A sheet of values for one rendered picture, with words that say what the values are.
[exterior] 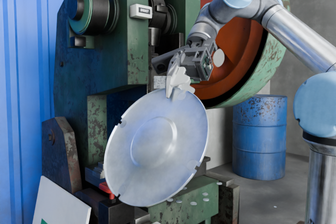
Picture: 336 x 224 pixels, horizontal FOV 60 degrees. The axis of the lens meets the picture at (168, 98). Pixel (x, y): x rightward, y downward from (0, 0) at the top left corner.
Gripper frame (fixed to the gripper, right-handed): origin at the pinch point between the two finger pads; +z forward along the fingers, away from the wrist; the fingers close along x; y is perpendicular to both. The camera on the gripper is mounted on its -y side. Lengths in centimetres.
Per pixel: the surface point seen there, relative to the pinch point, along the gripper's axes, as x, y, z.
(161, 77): 25.4, -26.4, -31.9
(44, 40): 29, -140, -72
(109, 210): 24.9, -20.2, 23.7
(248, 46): 34, 2, -59
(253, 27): 28, 5, -64
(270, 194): 225, -14, -78
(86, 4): -12.9, -38.1, -28.2
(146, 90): 21.3, -26.7, -20.5
